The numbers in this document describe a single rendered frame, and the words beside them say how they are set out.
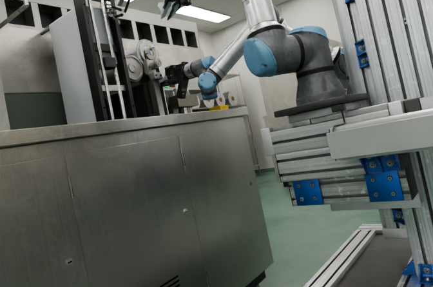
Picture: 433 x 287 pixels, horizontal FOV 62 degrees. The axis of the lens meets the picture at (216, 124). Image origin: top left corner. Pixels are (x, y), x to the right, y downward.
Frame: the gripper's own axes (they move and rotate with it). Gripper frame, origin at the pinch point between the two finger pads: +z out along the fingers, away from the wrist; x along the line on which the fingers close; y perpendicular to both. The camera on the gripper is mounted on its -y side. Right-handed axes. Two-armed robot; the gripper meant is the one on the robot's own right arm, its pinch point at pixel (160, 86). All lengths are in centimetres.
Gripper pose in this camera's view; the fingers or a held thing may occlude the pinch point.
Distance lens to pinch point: 187.0
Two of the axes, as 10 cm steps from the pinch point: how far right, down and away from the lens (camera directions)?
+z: -7.8, 1.9, 5.9
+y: -2.0, -9.8, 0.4
